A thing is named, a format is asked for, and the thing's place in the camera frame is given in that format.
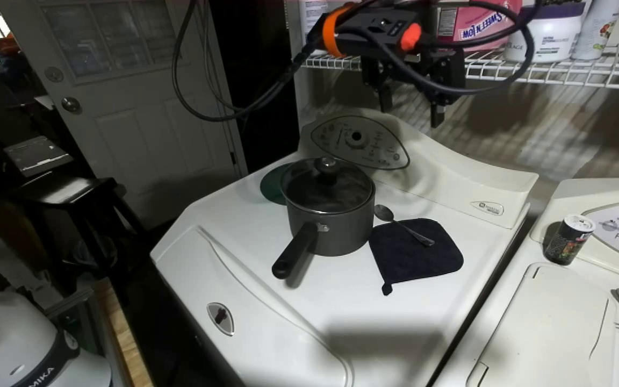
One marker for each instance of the green round plate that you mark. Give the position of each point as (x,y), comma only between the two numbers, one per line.
(271,186)

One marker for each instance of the white dryer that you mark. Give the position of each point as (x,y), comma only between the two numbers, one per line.
(553,329)

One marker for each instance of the white jar purple lid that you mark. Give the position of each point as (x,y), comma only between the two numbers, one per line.
(553,38)

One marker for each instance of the metal spoon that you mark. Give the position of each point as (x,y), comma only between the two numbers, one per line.
(386,214)

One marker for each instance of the small spice jar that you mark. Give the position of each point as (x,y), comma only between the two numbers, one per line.
(568,239)

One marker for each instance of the round door knob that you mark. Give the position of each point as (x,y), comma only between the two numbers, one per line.
(70,103)

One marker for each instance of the dark grey saucepan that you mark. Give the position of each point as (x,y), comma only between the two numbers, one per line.
(332,231)

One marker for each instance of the pink sweetener box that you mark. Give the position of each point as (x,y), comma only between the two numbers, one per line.
(493,24)

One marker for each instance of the glass pot lid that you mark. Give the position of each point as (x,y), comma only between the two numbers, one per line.
(328,187)

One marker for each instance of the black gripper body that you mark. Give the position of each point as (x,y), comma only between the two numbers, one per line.
(446,71)

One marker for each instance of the black flat box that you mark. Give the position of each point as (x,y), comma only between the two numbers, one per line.
(36,155)

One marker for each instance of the dark navy pot holder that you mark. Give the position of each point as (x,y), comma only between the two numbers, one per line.
(413,261)

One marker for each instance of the tall white bottle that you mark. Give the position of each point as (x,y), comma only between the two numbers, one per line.
(313,13)

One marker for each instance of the white panel door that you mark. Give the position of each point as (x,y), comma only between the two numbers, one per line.
(129,108)

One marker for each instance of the white washing machine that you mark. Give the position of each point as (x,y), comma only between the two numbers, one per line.
(310,322)

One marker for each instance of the wooden board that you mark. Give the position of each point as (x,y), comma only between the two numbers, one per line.
(124,336)

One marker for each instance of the black stool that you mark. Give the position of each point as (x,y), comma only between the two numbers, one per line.
(73,207)

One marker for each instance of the tall cylindrical container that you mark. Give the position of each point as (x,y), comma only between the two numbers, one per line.
(599,29)

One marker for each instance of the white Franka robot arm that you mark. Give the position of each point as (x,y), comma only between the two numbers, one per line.
(9,345)

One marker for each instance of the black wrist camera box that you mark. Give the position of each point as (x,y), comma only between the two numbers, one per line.
(377,30)

